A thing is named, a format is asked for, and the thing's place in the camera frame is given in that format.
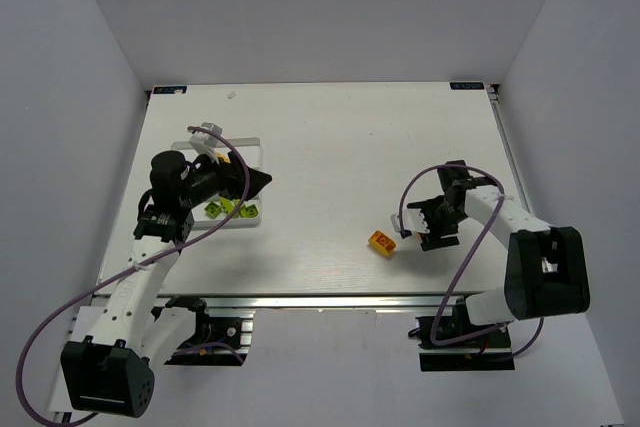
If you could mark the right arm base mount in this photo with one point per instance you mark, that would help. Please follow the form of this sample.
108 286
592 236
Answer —
491 352

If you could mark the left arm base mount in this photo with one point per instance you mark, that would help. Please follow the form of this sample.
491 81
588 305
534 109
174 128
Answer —
220 340

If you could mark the small dark green lego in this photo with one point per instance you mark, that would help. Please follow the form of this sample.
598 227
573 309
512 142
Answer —
212 210

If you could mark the left blue label sticker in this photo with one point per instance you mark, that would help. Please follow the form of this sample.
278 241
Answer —
169 90

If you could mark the long orange lego brick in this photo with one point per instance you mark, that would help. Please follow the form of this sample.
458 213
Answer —
223 158

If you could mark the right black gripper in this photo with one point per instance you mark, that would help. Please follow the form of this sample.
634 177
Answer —
435 220

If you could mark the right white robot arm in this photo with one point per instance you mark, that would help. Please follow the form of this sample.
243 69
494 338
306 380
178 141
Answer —
545 273

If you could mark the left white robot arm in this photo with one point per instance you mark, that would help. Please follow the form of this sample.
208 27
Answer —
111 370

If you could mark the right blue label sticker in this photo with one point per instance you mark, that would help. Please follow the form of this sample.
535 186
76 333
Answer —
461 85

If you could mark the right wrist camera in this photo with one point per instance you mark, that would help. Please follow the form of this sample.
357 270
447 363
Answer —
410 222

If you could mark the white compartment tray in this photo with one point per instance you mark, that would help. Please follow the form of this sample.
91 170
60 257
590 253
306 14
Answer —
252 152

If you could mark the orange curved lego brick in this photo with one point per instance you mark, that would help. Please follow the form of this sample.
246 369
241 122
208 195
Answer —
382 244

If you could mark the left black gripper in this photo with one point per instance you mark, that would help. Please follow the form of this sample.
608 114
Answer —
233 177

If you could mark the blue label sticker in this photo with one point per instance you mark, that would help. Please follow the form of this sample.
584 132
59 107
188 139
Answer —
169 90
461 85

